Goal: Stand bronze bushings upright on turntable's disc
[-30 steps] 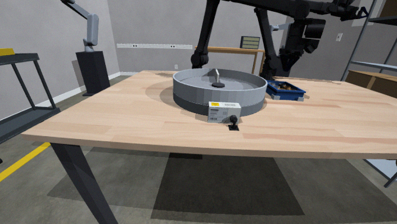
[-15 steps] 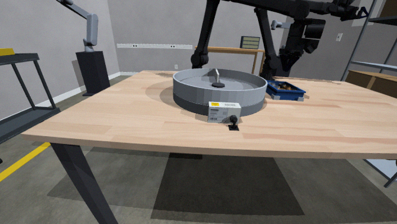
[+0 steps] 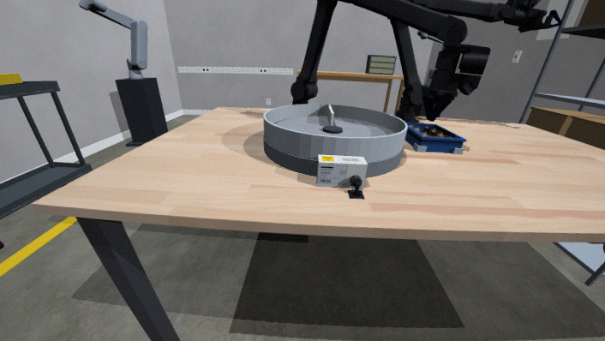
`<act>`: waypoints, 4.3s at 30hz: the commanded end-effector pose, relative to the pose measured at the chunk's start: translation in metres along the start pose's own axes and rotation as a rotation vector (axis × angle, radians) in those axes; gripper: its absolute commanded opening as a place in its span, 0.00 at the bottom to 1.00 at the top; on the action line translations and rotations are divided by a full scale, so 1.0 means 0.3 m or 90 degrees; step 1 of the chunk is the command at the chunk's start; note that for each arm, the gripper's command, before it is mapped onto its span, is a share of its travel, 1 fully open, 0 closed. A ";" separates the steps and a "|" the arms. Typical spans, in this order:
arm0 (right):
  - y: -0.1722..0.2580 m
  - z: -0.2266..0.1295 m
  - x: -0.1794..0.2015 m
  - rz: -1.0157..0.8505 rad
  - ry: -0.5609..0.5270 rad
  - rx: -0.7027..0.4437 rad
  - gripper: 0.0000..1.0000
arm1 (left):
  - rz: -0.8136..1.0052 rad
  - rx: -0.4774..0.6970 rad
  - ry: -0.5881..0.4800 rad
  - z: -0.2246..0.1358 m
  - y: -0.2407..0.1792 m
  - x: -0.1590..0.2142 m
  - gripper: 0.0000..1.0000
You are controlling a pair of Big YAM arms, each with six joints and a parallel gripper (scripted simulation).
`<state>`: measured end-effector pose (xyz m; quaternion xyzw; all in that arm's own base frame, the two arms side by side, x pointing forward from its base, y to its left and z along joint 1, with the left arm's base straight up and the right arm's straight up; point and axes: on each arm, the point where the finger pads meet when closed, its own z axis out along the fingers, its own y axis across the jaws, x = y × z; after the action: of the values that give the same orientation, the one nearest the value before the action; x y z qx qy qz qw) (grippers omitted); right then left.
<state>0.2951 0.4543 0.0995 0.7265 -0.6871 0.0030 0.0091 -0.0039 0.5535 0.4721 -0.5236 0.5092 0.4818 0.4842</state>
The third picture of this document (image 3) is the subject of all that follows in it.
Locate blue crate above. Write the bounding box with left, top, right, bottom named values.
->
left=405, top=123, right=466, bottom=153

